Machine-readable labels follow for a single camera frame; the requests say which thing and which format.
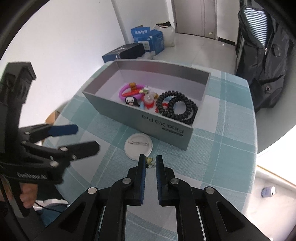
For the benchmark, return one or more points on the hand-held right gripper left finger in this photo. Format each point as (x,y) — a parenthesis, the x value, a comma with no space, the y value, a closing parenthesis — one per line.
(141,180)

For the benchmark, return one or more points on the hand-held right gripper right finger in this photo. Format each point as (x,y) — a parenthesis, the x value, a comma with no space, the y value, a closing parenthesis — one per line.
(159,180)

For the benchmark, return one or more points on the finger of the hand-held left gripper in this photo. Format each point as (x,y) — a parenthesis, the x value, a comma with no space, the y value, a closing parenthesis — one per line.
(83,149)
(64,130)

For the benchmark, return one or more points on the small flower hair clip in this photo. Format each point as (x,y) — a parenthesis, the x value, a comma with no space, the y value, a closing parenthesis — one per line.
(150,161)
(143,91)

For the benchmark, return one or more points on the grey cardboard box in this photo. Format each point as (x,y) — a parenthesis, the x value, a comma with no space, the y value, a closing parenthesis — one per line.
(161,129)

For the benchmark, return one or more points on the red cartoon charm hair clip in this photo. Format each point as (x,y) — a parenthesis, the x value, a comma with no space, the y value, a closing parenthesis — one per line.
(149,99)

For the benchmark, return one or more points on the person's left hand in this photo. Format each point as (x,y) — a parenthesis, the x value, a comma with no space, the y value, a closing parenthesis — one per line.
(29,195)

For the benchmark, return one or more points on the white pin badge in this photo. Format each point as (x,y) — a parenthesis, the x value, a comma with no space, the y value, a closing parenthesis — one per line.
(136,148)

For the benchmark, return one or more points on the black cartoon charm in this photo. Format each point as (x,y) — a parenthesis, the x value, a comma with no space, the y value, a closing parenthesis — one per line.
(131,100)

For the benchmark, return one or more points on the blue cloth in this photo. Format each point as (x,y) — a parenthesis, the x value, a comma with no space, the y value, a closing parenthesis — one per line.
(53,216)

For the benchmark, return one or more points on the teal checked tablecloth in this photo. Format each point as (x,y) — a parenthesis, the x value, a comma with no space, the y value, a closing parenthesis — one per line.
(219,139)

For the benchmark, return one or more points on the dark blue shoe box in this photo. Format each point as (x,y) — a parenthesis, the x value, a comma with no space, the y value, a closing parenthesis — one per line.
(124,52)

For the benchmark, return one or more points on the small blue and white can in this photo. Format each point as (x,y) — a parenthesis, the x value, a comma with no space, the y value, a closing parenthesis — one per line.
(268,191)

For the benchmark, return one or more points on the blue and white carton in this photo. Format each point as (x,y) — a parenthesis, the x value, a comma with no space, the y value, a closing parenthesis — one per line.
(148,38)

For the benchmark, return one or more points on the white bag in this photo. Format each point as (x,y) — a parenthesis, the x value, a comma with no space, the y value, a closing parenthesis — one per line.
(167,34)

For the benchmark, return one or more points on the black jacket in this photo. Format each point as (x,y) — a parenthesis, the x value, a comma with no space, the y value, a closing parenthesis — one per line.
(266,76)

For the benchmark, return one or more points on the white door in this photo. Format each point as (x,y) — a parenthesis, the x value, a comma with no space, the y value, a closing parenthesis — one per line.
(194,16)

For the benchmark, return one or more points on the striped shirt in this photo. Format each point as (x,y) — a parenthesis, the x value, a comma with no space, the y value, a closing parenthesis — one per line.
(256,25)

